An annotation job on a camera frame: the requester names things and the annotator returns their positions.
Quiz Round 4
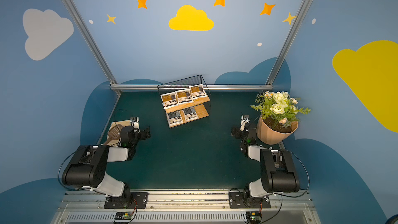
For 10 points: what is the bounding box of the right controller board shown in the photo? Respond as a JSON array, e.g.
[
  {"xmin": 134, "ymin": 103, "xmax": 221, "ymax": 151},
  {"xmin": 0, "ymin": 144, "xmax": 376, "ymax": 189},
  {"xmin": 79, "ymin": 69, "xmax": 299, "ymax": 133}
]
[{"xmin": 246, "ymin": 212, "xmax": 262, "ymax": 224}]

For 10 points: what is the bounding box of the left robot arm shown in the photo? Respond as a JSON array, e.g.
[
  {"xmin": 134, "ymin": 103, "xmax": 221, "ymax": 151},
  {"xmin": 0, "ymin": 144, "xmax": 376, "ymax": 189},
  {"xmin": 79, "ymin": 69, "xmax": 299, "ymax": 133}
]
[{"xmin": 61, "ymin": 125, "xmax": 151, "ymax": 202}]

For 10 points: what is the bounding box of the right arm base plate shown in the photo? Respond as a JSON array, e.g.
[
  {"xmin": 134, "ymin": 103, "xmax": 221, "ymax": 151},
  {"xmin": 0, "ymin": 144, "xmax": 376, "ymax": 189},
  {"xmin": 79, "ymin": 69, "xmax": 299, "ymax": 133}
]
[{"xmin": 228, "ymin": 191, "xmax": 271, "ymax": 208}]

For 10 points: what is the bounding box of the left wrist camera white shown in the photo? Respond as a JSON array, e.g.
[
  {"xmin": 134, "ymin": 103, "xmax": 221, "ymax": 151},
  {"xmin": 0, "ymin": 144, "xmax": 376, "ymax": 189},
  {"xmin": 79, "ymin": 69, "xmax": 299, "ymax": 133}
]
[{"xmin": 130, "ymin": 117, "xmax": 140, "ymax": 132}]

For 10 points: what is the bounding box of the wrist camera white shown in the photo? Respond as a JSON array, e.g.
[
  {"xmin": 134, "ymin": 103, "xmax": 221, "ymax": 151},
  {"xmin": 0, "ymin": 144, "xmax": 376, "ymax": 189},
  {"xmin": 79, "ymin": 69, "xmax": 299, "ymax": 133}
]
[
  {"xmin": 130, "ymin": 117, "xmax": 140, "ymax": 132},
  {"xmin": 240, "ymin": 115, "xmax": 250, "ymax": 131}
]

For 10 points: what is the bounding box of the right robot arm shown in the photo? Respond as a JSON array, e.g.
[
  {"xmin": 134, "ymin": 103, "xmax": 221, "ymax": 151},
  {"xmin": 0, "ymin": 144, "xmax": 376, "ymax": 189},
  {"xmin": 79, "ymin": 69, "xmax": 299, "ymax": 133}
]
[{"xmin": 231, "ymin": 122, "xmax": 300, "ymax": 198}]

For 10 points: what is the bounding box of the controller board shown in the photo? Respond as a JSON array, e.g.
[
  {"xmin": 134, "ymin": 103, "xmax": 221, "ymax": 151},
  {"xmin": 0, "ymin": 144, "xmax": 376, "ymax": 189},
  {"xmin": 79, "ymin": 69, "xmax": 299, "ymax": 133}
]
[
  {"xmin": 114, "ymin": 212, "xmax": 134, "ymax": 222},
  {"xmin": 246, "ymin": 212, "xmax": 262, "ymax": 224}
]

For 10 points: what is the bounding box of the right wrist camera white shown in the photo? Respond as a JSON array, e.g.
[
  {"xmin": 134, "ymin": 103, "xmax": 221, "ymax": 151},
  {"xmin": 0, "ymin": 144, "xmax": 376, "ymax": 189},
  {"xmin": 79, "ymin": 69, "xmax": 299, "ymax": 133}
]
[{"xmin": 240, "ymin": 115, "xmax": 250, "ymax": 131}]

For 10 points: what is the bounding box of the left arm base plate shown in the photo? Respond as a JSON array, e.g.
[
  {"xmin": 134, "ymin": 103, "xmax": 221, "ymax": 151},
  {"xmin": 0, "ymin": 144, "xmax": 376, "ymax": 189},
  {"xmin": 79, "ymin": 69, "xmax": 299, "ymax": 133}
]
[{"xmin": 104, "ymin": 192, "xmax": 149, "ymax": 209}]

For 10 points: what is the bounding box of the left controller board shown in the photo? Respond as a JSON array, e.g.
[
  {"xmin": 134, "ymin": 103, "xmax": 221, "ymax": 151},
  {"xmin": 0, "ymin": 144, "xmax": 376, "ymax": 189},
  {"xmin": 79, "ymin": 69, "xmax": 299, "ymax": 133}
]
[{"xmin": 114, "ymin": 212, "xmax": 134, "ymax": 222}]

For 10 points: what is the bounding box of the black wire wooden shelf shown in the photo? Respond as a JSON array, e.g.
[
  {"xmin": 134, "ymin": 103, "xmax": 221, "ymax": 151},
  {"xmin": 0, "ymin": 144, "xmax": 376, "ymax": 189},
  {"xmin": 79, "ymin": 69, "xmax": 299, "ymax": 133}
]
[{"xmin": 157, "ymin": 75, "xmax": 211, "ymax": 128}]

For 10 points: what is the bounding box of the grey coffee bag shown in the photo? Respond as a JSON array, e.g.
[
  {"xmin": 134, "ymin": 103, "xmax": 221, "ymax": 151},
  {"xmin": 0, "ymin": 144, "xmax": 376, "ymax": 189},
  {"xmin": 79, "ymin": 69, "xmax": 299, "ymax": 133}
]
[
  {"xmin": 166, "ymin": 111, "xmax": 183, "ymax": 128},
  {"xmin": 182, "ymin": 107, "xmax": 199, "ymax": 122}
]

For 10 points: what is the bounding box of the aluminium front rail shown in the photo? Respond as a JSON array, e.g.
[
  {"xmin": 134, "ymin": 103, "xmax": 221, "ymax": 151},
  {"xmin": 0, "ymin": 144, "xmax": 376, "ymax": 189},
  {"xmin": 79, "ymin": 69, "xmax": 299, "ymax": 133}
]
[{"xmin": 52, "ymin": 189, "xmax": 321, "ymax": 224}]

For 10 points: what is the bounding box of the beige work glove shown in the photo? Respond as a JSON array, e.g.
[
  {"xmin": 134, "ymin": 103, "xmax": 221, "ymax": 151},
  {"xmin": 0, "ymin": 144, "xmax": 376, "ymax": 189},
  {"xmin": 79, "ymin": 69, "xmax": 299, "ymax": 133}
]
[{"xmin": 104, "ymin": 120, "xmax": 133, "ymax": 147}]

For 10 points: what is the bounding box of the potted white flower plant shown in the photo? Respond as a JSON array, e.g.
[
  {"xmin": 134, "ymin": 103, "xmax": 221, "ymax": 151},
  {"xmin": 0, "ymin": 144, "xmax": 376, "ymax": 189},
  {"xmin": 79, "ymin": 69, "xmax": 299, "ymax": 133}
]
[{"xmin": 251, "ymin": 91, "xmax": 311, "ymax": 145}]

